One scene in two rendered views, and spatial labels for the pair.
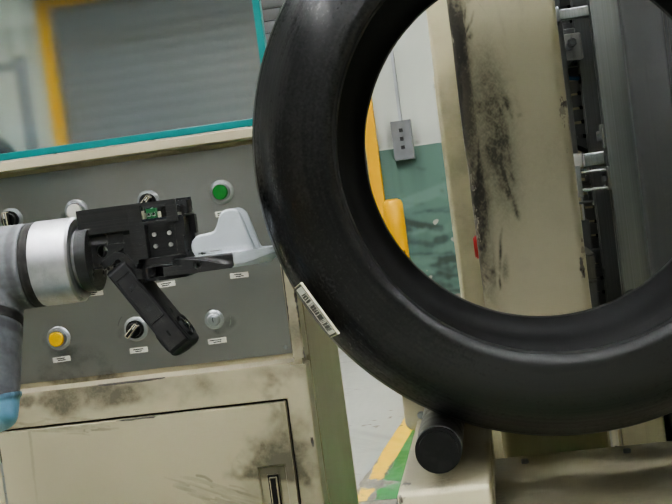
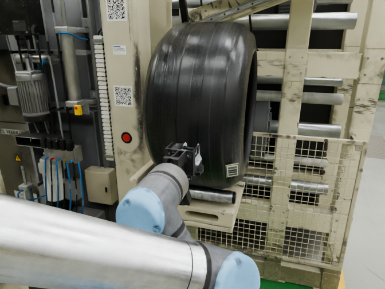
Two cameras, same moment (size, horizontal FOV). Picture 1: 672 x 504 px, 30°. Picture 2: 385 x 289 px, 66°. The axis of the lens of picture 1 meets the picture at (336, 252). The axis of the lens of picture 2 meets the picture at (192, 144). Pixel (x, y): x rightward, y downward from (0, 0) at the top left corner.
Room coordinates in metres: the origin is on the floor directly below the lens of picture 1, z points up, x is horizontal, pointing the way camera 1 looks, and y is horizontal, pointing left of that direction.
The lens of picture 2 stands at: (1.18, 0.84, 1.41)
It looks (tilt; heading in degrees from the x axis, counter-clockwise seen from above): 20 degrees down; 279
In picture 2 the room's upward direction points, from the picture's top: straight up
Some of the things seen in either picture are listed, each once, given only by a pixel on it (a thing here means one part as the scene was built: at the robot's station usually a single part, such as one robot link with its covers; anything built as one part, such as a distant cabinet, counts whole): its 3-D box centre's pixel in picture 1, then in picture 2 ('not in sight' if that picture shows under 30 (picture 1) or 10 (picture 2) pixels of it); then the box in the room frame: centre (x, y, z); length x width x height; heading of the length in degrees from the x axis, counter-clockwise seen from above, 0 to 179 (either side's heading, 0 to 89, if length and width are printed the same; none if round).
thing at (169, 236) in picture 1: (139, 244); (179, 167); (1.31, 0.20, 1.13); 0.12 x 0.08 x 0.09; 83
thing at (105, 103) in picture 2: not in sight; (108, 101); (1.68, -0.23, 1.19); 0.05 x 0.04 x 0.48; 83
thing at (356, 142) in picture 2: not in sight; (256, 197); (1.06, -0.53, 0.65); 0.90 x 0.02 x 0.70; 173
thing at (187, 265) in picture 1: (193, 264); (194, 168); (1.28, 0.15, 1.10); 0.09 x 0.05 x 0.02; 83
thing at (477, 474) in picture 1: (452, 472); (185, 206); (1.35, -0.09, 0.84); 0.36 x 0.09 x 0.06; 173
